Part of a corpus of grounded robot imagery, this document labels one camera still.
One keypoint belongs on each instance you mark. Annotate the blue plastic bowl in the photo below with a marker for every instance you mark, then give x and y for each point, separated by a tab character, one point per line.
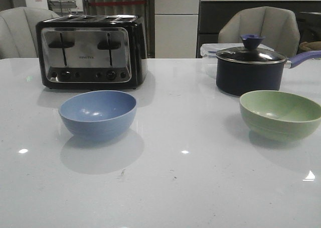
98	115

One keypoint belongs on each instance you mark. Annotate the green plastic bowl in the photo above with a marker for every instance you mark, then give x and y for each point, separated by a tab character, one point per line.
279	116

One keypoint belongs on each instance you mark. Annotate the clear plastic food container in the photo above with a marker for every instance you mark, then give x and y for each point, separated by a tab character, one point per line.
208	54

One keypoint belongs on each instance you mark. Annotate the dark blue saucepan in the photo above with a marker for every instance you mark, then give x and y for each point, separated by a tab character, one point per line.
237	78

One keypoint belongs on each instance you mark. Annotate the white cabinet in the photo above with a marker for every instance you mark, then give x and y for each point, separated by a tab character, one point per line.
176	25

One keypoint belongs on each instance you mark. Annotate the black and chrome toaster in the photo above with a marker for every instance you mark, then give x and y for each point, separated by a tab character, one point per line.
94	52

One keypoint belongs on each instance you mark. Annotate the glass pot lid blue knob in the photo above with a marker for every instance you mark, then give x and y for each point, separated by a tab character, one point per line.
250	52

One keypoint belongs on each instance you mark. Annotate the right grey upholstered chair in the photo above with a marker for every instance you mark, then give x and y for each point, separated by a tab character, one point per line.
278	26

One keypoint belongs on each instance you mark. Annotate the grey upholstered chair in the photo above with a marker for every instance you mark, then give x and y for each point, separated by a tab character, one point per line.
278	26
18	31

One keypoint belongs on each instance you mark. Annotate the left grey upholstered chair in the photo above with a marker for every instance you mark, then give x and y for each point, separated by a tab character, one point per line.
18	31

